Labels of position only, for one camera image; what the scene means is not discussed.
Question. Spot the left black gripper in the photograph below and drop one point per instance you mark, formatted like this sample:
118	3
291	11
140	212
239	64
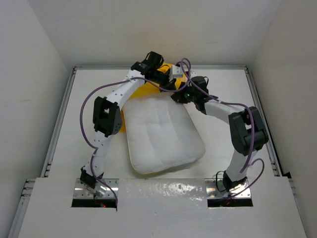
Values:
168	85

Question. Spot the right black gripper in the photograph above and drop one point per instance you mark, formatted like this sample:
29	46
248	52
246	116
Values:
179	96

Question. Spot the white pillow yellow edge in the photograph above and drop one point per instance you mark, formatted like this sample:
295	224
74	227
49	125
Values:
160	134

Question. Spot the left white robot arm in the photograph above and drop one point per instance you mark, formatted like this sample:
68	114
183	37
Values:
107	118

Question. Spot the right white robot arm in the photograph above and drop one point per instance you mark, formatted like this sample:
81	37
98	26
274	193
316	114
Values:
247	130

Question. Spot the white front cover board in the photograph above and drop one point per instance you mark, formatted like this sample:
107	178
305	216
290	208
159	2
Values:
162	208

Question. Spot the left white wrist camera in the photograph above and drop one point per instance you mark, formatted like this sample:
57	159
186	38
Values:
175	72

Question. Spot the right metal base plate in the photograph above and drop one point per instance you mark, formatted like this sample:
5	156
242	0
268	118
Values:
216	190

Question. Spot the metal base plate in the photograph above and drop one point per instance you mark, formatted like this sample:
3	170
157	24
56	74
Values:
216	190
82	191

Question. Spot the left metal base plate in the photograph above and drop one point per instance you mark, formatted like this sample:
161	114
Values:
82	191

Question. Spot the aluminium table frame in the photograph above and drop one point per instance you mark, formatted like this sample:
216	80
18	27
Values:
68	151

